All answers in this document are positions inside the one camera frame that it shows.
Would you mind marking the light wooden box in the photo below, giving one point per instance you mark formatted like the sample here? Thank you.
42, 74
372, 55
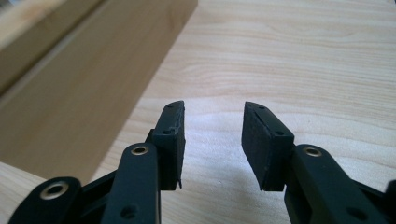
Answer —
81, 84

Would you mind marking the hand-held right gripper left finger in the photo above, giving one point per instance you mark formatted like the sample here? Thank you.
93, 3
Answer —
171, 149

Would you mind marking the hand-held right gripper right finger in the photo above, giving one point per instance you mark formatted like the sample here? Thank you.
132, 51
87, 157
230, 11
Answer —
266, 149

